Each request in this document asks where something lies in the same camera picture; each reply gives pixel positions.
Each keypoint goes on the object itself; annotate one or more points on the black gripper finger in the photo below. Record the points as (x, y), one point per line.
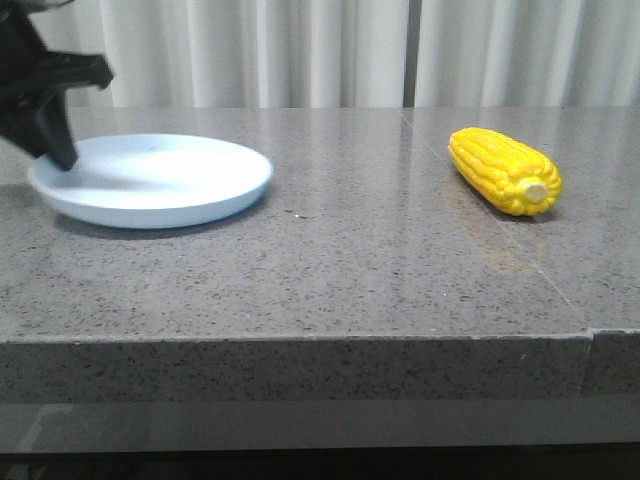
(39, 126)

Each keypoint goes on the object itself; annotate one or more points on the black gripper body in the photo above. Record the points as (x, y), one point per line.
(30, 69)

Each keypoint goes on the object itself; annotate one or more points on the light blue round plate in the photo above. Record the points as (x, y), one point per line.
(153, 181)

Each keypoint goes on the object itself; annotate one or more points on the yellow plastic corn cob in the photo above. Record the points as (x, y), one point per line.
(513, 177)

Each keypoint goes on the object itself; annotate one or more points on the white pleated curtain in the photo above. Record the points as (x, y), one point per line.
(270, 54)

